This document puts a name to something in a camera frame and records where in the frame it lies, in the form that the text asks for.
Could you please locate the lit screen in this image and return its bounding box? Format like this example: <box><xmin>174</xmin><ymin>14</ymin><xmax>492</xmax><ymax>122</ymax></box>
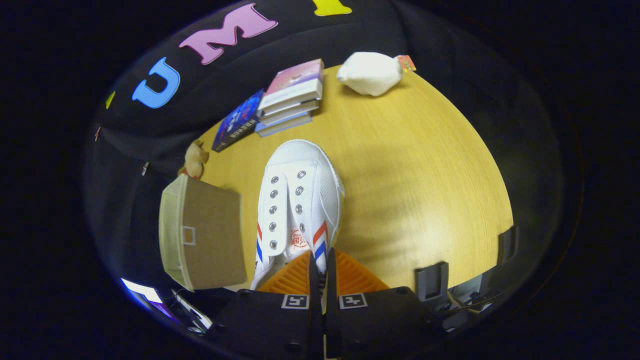
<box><xmin>121</xmin><ymin>278</ymin><xmax>176</xmax><ymax>321</ymax></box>

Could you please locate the pink cover book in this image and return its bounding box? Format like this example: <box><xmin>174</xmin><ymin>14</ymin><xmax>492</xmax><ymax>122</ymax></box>
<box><xmin>257</xmin><ymin>58</ymin><xmax>325</xmax><ymax>112</ymax></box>

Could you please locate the white canvas shoe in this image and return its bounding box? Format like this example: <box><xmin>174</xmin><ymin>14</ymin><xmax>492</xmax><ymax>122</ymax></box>
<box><xmin>250</xmin><ymin>139</ymin><xmax>346</xmax><ymax>291</ymax></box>

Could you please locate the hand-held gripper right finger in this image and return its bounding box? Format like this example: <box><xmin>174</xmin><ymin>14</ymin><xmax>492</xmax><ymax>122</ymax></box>
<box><xmin>324</xmin><ymin>249</ymin><xmax>436</xmax><ymax>360</ymax></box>

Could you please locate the white cover book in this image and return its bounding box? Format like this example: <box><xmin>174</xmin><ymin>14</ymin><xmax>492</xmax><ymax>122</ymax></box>
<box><xmin>259</xmin><ymin>98</ymin><xmax>321</xmax><ymax>127</ymax></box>

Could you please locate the brown fabric storage box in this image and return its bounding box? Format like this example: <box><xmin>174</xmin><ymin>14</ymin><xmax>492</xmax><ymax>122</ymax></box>
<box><xmin>158</xmin><ymin>173</ymin><xmax>249</xmax><ymax>292</ymax></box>

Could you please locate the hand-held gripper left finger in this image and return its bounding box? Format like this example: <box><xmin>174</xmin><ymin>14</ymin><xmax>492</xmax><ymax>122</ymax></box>
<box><xmin>212</xmin><ymin>250</ymin><xmax>323</xmax><ymax>360</ymax></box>

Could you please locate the dark blue book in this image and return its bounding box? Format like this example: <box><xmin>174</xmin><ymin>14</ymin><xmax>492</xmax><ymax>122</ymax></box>
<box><xmin>211</xmin><ymin>88</ymin><xmax>265</xmax><ymax>153</ymax></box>

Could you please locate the white plush toy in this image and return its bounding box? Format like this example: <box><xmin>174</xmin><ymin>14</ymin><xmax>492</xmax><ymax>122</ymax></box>
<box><xmin>336</xmin><ymin>51</ymin><xmax>417</xmax><ymax>97</ymax></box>

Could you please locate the light blue book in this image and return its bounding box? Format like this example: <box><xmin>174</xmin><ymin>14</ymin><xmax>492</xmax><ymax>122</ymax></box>
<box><xmin>254</xmin><ymin>111</ymin><xmax>313</xmax><ymax>138</ymax></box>

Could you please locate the brown plush toy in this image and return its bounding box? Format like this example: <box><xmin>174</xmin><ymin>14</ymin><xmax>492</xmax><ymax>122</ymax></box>
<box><xmin>177</xmin><ymin>140</ymin><xmax>210</xmax><ymax>180</ymax></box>

